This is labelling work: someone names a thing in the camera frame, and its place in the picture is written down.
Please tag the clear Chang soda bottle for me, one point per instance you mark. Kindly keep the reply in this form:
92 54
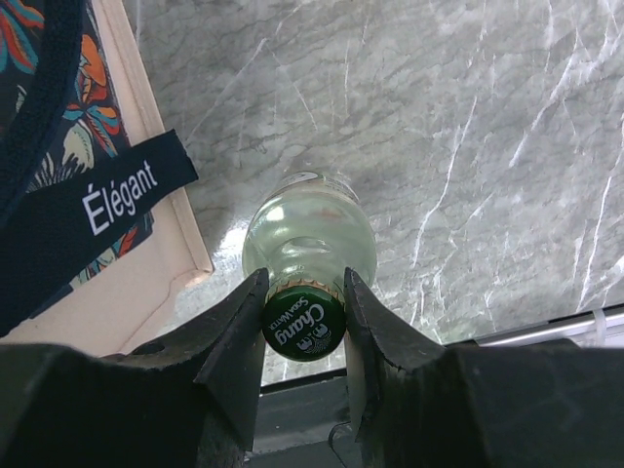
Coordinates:
306 233

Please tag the cream canvas tote bag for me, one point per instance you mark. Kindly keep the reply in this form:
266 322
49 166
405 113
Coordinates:
97 234

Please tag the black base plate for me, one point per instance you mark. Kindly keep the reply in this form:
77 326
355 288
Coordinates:
305 422

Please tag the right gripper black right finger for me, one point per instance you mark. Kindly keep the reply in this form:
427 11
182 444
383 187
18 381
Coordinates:
416 403

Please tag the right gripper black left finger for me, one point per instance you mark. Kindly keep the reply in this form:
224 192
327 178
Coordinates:
187 398

